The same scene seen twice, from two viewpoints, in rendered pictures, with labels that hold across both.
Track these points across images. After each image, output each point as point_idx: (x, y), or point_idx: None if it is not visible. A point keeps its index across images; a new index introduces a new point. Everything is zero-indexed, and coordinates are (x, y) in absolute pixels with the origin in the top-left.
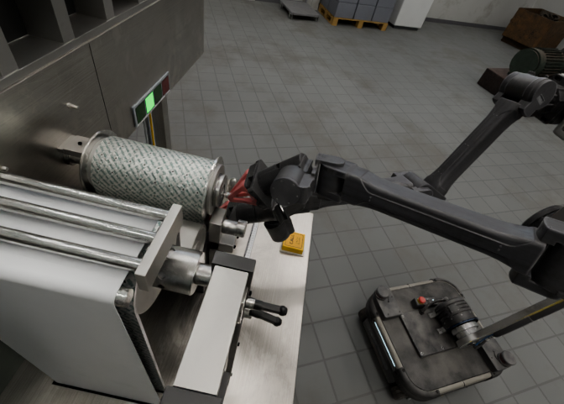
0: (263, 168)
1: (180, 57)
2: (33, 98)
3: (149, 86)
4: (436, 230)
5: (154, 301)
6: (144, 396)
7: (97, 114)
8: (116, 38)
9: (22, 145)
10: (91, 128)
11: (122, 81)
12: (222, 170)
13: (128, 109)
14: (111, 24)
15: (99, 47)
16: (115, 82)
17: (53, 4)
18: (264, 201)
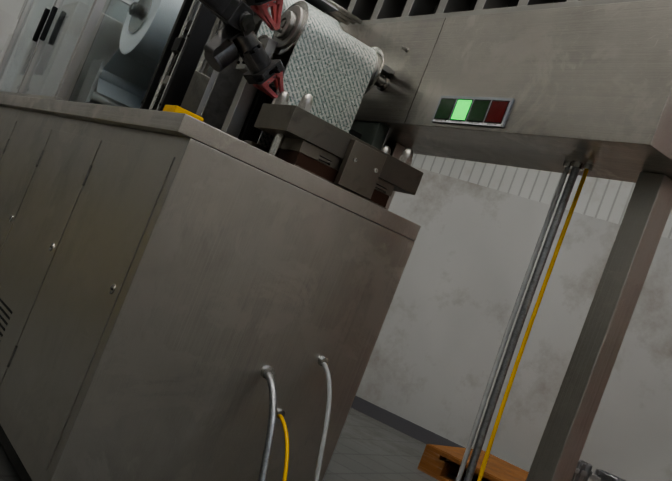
0: None
1: (555, 99)
2: (398, 33)
3: (476, 95)
4: None
5: None
6: None
7: (415, 73)
8: (468, 24)
9: None
10: (405, 80)
11: (451, 63)
12: (297, 16)
13: (439, 96)
14: (473, 13)
15: (450, 24)
16: (444, 59)
17: None
18: None
